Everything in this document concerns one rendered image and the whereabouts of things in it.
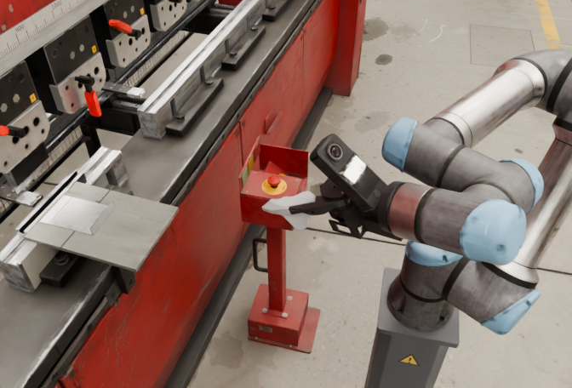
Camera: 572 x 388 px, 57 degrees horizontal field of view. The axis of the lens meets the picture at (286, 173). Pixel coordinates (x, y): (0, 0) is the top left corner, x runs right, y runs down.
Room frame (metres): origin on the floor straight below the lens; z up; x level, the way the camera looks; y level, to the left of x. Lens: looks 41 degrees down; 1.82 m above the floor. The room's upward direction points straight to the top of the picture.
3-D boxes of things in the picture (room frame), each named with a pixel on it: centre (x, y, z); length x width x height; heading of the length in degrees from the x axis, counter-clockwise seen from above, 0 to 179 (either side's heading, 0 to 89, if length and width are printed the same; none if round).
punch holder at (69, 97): (0.99, 0.47, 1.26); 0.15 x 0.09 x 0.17; 161
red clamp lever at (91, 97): (0.95, 0.42, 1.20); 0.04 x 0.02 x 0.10; 71
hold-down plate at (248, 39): (1.75, 0.15, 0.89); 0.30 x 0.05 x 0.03; 161
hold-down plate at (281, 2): (2.13, 0.02, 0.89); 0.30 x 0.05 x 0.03; 161
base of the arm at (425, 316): (0.72, -0.31, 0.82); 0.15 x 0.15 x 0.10
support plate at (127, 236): (0.77, 0.39, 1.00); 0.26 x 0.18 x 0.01; 71
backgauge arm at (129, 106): (1.51, 0.70, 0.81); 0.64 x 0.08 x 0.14; 71
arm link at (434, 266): (0.72, -0.32, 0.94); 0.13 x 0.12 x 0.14; 46
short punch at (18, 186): (0.82, 0.53, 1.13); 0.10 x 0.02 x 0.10; 161
